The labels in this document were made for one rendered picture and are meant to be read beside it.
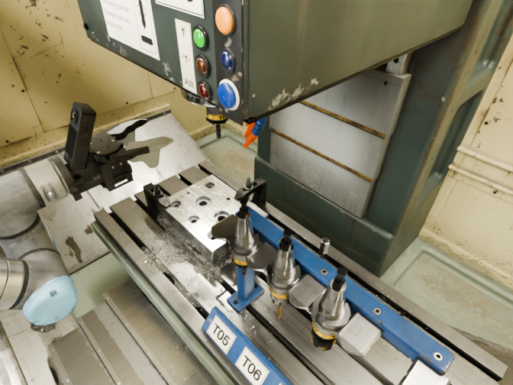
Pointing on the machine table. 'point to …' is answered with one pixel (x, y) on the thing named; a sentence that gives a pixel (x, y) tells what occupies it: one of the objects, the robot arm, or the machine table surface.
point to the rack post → (245, 290)
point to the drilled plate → (196, 232)
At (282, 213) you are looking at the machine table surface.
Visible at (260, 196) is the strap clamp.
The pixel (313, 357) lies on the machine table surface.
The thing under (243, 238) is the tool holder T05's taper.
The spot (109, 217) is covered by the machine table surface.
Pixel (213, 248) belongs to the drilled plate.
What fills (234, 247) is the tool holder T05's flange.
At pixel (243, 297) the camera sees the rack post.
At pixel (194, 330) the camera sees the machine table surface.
